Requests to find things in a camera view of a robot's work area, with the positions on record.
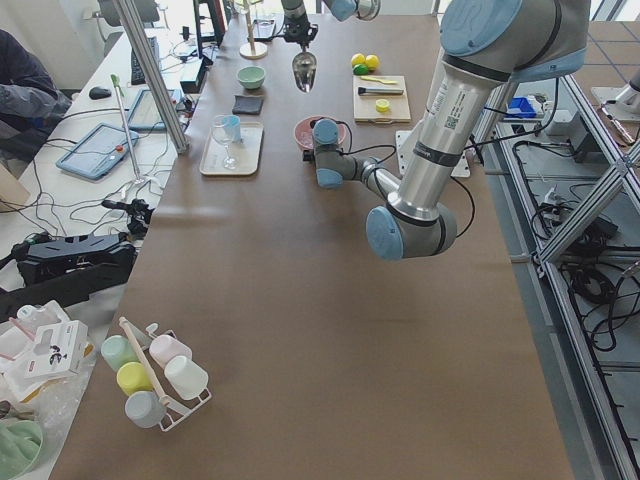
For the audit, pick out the pink bowl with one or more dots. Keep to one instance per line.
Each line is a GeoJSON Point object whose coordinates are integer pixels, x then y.
{"type": "Point", "coordinates": [303, 132]}

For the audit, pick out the metal ice scoop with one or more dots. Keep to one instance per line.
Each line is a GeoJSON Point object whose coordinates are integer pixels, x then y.
{"type": "Point", "coordinates": [304, 67]}

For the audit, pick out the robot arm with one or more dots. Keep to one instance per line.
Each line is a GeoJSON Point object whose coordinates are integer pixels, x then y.
{"type": "Point", "coordinates": [485, 44]}
{"type": "Point", "coordinates": [341, 10]}

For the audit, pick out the blue cup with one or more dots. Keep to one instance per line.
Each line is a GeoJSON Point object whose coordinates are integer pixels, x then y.
{"type": "Point", "coordinates": [232, 128]}

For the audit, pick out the pink cup in rack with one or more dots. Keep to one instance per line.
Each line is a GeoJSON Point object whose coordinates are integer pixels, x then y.
{"type": "Point", "coordinates": [165, 347]}

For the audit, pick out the white cup in rack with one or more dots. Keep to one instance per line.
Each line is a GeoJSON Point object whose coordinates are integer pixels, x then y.
{"type": "Point", "coordinates": [187, 378]}

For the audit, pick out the green cup in rack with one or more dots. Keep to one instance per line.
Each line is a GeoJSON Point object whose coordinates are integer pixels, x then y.
{"type": "Point", "coordinates": [117, 351]}

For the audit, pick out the yellow cup in rack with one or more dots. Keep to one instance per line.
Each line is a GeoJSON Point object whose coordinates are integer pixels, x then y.
{"type": "Point", "coordinates": [132, 377]}

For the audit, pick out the white cup rack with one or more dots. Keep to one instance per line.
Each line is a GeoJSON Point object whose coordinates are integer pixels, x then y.
{"type": "Point", "coordinates": [178, 410]}

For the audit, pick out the grey cup in rack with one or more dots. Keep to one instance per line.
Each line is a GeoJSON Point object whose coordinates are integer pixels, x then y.
{"type": "Point", "coordinates": [144, 409]}

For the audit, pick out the black glass tray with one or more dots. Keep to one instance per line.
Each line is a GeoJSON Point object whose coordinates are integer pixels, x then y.
{"type": "Point", "coordinates": [262, 30]}

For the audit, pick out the wooden glass stand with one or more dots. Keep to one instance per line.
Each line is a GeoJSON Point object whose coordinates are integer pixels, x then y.
{"type": "Point", "coordinates": [251, 49]}

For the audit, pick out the green lime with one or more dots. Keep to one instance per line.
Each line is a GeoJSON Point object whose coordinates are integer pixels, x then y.
{"type": "Point", "coordinates": [360, 70]}

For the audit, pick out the wooden cutting board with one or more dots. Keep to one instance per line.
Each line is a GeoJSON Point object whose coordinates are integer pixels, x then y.
{"type": "Point", "coordinates": [364, 106]}

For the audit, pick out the dark grey cloth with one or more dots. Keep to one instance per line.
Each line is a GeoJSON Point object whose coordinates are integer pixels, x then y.
{"type": "Point", "coordinates": [247, 104]}

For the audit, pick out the beige tray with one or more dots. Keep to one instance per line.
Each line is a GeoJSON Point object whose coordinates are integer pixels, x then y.
{"type": "Point", "coordinates": [246, 152]}

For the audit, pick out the wine glass on tray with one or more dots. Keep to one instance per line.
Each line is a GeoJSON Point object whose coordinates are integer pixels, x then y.
{"type": "Point", "coordinates": [219, 136]}

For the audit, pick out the yellow lemon half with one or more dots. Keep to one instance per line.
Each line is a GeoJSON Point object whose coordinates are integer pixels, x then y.
{"type": "Point", "coordinates": [382, 105]}

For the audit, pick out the blue teach pendant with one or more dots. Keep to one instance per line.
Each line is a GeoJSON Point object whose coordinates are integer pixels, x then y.
{"type": "Point", "coordinates": [96, 154]}
{"type": "Point", "coordinates": [143, 114]}

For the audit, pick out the computer mouse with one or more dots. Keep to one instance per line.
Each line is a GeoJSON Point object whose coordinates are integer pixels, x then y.
{"type": "Point", "coordinates": [98, 93]}

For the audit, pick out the person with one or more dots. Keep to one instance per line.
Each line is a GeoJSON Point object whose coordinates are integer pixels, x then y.
{"type": "Point", "coordinates": [31, 104]}

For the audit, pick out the black case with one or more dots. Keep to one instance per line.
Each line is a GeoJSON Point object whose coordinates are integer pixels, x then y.
{"type": "Point", "coordinates": [101, 261]}

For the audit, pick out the white cardboard box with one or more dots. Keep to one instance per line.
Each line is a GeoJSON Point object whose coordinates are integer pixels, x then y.
{"type": "Point", "coordinates": [58, 350]}

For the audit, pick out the large green bowl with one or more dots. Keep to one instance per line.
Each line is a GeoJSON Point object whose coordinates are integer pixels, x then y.
{"type": "Point", "coordinates": [21, 444]}

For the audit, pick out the aluminium frame post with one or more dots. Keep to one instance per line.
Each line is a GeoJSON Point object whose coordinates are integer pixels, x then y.
{"type": "Point", "coordinates": [133, 26]}

